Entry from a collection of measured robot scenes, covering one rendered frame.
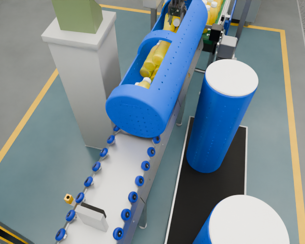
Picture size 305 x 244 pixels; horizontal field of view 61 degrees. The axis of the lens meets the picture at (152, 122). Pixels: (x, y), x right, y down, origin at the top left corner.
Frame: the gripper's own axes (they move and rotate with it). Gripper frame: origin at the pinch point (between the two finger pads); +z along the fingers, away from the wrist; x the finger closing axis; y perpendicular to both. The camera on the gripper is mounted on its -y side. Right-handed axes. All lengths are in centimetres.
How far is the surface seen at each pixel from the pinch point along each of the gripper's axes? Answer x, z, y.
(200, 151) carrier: 34, 70, 33
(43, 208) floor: -67, 116, 95
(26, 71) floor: -169, 116, -30
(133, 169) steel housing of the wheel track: 6, 22, 83
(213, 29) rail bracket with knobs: 20.2, 13.8, -23.7
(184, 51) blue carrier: 12.0, -3.9, 27.7
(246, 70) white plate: 44.6, 10.1, 13.2
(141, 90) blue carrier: 3, -8, 64
